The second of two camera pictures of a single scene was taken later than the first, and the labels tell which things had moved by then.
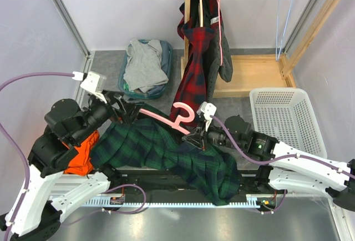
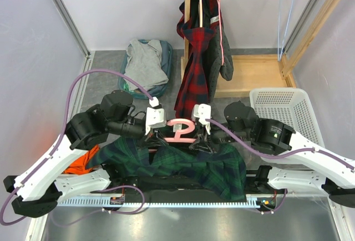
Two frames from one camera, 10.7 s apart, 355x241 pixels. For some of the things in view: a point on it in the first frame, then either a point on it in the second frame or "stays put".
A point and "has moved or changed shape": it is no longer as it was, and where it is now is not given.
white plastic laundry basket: x=287 y=114 stays put
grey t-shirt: x=143 y=68 stays put
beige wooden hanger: x=201 y=1 stays put
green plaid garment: x=140 y=141 has moved or changed shape
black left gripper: x=130 y=111 to x=155 y=139
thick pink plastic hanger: x=176 y=123 has moved or changed shape
